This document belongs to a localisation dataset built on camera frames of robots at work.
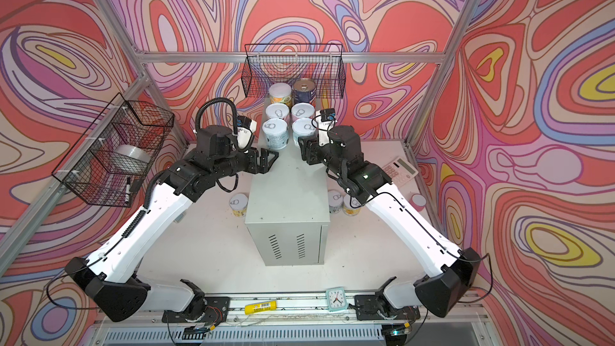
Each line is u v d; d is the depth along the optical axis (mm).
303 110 734
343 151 492
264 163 638
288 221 575
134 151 734
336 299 735
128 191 719
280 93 763
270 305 730
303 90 732
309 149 586
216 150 506
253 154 594
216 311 721
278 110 733
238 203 914
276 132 678
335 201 597
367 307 735
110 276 383
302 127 690
